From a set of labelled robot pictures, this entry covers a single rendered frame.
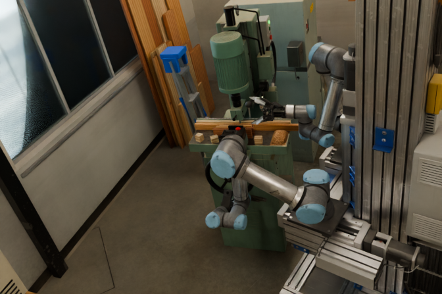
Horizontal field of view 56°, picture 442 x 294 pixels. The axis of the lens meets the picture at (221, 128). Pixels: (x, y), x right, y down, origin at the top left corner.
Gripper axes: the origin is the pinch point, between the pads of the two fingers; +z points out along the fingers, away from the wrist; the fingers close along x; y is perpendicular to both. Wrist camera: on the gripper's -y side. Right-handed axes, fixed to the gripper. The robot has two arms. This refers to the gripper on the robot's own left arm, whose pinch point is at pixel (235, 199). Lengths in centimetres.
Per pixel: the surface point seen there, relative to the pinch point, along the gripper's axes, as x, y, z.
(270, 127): 13.1, -39.2, 24.2
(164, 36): -121, -108, 138
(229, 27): -8, -96, 5
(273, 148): 18.3, -28.5, 12.7
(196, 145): -29.0, -27.4, 10.3
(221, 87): -11, -63, 3
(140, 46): -125, -95, 102
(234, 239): -16, 44, 50
